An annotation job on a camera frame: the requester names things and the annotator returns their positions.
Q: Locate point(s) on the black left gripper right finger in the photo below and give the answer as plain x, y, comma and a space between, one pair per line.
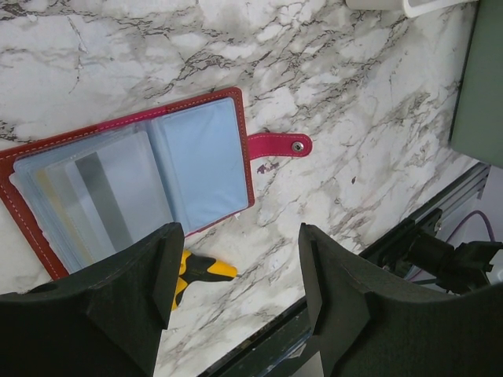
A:
367, 321

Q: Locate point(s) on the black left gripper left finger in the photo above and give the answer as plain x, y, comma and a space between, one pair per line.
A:
104, 320

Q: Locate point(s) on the red card holder wallet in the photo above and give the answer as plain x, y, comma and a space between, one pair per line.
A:
187, 162

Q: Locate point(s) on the gold credit card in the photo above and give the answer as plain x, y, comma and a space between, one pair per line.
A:
68, 227

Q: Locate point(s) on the white rectangular plastic tray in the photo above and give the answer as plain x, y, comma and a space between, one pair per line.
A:
410, 8

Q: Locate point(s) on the black aluminium mounting rail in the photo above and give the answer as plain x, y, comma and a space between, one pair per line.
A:
287, 344

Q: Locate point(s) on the yellow black T-handle hex key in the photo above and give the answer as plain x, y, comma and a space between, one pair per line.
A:
195, 268

